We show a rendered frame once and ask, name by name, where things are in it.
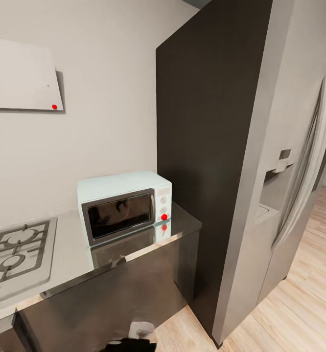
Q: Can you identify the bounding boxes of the microwave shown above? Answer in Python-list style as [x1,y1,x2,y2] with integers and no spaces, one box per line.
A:
[76,170,172,247]

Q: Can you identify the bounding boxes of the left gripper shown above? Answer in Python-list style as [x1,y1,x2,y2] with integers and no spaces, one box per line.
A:
[122,338,157,352]

